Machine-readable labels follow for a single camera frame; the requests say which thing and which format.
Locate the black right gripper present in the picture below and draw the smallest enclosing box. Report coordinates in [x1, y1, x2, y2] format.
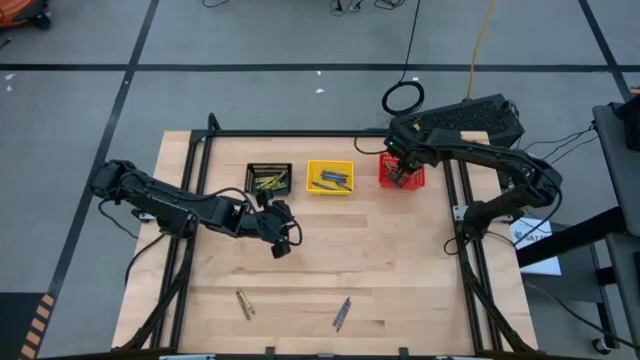
[388, 128, 436, 186]

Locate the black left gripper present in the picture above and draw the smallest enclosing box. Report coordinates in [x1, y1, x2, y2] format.
[234, 189, 294, 260]

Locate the red plastic basket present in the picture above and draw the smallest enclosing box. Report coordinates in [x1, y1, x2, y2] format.
[378, 153, 427, 191]

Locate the black plastic basket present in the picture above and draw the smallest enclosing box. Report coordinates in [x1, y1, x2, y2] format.
[243, 162, 294, 197]

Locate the yellow plastic basket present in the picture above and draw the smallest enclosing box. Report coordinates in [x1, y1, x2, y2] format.
[305, 159, 356, 196]

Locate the white printed paper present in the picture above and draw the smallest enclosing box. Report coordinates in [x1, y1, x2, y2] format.
[509, 217, 563, 277]

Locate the black desk beam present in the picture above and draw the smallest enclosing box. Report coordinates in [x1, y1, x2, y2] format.
[516, 207, 627, 269]

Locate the grey desk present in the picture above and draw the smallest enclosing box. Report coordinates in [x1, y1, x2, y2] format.
[604, 234, 640, 347]
[592, 102, 640, 236]

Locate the orange wheeled cart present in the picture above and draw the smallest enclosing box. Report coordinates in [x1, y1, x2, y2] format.
[0, 0, 53, 30]

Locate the black left camera cable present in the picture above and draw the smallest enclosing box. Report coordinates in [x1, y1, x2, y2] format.
[207, 187, 305, 247]

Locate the black camera cable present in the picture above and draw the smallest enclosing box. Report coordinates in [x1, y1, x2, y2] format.
[353, 134, 394, 157]
[207, 187, 305, 247]

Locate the black right camera cable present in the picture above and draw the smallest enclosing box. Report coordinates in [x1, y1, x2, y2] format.
[353, 134, 394, 157]

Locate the black right base cable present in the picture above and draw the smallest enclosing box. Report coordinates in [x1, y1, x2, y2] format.
[443, 227, 524, 257]

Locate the black base cable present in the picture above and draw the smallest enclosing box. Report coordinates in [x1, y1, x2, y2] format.
[443, 227, 524, 257]
[97, 199, 169, 288]

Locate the black metal table frame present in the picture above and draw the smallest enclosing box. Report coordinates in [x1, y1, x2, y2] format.
[119, 112, 540, 359]

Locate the black left base cable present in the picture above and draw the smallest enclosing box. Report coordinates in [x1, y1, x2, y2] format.
[97, 199, 169, 288]

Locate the black hanging cable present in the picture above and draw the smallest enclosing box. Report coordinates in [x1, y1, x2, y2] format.
[381, 0, 427, 118]

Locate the yellow hanging cable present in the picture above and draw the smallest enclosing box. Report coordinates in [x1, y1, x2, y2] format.
[465, 0, 497, 101]

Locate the black computer cable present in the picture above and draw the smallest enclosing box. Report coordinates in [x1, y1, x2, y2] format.
[522, 125, 600, 166]

